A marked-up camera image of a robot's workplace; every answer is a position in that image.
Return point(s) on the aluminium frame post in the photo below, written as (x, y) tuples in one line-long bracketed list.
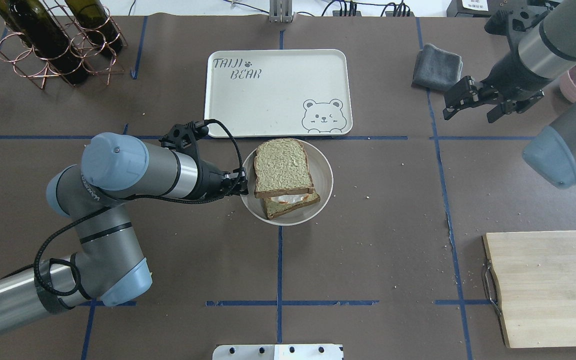
[(281, 11)]

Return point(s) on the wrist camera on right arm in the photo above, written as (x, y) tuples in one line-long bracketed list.
[(516, 15)]

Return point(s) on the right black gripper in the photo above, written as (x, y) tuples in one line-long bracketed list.
[(505, 73)]

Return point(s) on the folded grey cloth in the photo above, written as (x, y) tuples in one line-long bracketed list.
[(436, 68)]

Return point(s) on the green wine bottle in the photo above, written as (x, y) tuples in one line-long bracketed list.
[(48, 39), (100, 30), (11, 23)]

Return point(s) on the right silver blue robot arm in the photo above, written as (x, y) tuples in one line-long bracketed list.
[(542, 49)]

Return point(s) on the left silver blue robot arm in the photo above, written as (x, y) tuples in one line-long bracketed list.
[(97, 255)]

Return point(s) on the wooden cutting board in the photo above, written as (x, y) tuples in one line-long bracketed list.
[(535, 277)]

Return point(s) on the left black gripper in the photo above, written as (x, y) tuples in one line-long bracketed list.
[(210, 183)]

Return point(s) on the fried egg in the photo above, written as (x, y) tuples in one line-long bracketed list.
[(290, 198)]

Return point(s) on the green wine bottle front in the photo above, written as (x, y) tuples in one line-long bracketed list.
[(48, 39)]

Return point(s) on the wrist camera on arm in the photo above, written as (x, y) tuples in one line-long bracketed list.
[(516, 15), (183, 138)]

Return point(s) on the copper wire bottle rack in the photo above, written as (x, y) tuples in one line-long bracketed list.
[(70, 40)]

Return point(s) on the cream bear serving tray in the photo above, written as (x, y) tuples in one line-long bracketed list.
[(278, 93)]

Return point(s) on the green wine bottle middle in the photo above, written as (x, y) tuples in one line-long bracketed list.
[(100, 30)]

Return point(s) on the cream round plate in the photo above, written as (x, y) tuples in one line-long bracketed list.
[(323, 180)]

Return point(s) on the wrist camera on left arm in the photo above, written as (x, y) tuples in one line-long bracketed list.
[(183, 138)]

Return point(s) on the green wine bottle back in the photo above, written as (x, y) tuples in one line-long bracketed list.
[(11, 23)]

